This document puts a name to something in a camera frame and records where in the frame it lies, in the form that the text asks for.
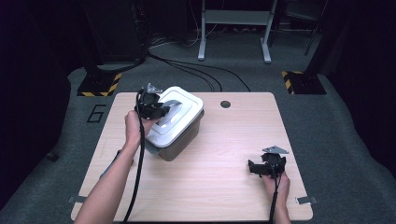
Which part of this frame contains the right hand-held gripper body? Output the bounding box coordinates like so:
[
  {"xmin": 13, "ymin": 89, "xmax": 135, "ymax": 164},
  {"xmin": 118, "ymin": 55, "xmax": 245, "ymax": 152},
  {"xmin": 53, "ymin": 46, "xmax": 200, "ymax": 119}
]
[{"xmin": 261, "ymin": 145, "xmax": 290, "ymax": 180}]

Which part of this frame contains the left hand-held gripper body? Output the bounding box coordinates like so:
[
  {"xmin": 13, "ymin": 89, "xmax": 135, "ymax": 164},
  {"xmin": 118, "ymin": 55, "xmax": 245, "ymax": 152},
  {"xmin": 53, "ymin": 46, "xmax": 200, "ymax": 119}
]
[{"xmin": 134, "ymin": 82, "xmax": 166, "ymax": 121}]

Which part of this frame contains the white lidded storage box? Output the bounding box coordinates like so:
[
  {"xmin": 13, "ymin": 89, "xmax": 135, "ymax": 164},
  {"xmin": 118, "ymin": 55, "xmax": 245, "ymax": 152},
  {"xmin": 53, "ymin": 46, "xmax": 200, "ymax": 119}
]
[{"xmin": 144, "ymin": 86, "xmax": 205, "ymax": 162}]

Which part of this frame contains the person's right hand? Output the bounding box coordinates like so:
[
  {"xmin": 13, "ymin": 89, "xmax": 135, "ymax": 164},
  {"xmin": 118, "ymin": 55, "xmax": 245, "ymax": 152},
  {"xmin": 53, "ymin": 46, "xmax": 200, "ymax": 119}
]
[{"xmin": 261, "ymin": 173, "xmax": 291, "ymax": 203}]

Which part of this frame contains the person's left hand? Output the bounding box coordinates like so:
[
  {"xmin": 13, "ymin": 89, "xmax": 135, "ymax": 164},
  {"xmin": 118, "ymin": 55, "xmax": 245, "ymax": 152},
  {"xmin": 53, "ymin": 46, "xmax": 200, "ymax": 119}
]
[{"xmin": 123, "ymin": 109, "xmax": 157, "ymax": 150}]

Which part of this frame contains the black stand with striped base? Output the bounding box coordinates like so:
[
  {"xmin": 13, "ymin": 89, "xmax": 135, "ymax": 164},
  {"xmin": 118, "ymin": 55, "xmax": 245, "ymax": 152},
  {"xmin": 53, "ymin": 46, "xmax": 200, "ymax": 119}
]
[
  {"xmin": 281, "ymin": 0, "xmax": 344, "ymax": 95},
  {"xmin": 77, "ymin": 0, "xmax": 123, "ymax": 97}
]

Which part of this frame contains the dark cabinet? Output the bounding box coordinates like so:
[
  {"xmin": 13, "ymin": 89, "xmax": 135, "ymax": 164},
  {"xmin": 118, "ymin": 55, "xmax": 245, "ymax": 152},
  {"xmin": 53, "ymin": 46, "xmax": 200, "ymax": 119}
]
[{"xmin": 82, "ymin": 0, "xmax": 148, "ymax": 63}]

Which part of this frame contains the dark curtain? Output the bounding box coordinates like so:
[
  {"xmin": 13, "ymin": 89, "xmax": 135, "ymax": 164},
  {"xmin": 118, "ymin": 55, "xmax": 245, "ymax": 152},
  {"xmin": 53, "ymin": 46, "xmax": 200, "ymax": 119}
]
[
  {"xmin": 326, "ymin": 0, "xmax": 396, "ymax": 178},
  {"xmin": 0, "ymin": 0, "xmax": 71, "ymax": 206}
]

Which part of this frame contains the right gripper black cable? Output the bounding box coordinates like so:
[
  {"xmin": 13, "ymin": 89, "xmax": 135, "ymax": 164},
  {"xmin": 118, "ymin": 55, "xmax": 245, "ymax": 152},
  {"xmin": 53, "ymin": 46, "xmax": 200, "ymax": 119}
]
[{"xmin": 268, "ymin": 167, "xmax": 282, "ymax": 224}]

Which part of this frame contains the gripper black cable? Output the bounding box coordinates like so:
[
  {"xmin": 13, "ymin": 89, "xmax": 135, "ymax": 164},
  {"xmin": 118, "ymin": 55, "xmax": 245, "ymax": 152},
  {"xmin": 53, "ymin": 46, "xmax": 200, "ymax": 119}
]
[
  {"xmin": 268, "ymin": 167, "xmax": 282, "ymax": 224},
  {"xmin": 121, "ymin": 89, "xmax": 148, "ymax": 224}
]

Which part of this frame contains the grey metal table bracket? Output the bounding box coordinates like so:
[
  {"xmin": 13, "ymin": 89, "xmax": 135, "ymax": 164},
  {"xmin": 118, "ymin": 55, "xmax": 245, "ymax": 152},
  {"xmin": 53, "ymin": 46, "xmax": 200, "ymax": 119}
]
[
  {"xmin": 66, "ymin": 195, "xmax": 87, "ymax": 204},
  {"xmin": 295, "ymin": 196, "xmax": 319, "ymax": 205}
]

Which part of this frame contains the black floor cable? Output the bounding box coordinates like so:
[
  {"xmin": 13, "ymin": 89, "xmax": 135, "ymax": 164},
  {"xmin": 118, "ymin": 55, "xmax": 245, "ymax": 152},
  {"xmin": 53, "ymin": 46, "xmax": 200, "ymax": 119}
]
[
  {"xmin": 148, "ymin": 54, "xmax": 223, "ymax": 92},
  {"xmin": 148, "ymin": 55, "xmax": 217, "ymax": 92},
  {"xmin": 146, "ymin": 50, "xmax": 252, "ymax": 92}
]

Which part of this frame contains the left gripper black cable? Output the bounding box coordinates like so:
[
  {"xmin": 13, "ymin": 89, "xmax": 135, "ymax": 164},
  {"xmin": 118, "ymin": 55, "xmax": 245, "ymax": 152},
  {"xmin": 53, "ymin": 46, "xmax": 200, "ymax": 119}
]
[{"xmin": 121, "ymin": 89, "xmax": 148, "ymax": 224}]

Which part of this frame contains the tangle of pale cables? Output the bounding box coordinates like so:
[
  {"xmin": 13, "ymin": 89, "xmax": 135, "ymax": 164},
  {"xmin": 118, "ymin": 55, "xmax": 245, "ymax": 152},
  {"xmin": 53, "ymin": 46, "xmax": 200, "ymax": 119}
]
[{"xmin": 148, "ymin": 18, "xmax": 225, "ymax": 49}]

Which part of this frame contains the white metal frame stand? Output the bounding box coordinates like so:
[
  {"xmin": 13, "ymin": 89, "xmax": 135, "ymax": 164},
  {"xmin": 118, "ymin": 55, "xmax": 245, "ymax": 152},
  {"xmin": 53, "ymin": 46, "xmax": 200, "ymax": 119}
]
[{"xmin": 197, "ymin": 0, "xmax": 280, "ymax": 65}]

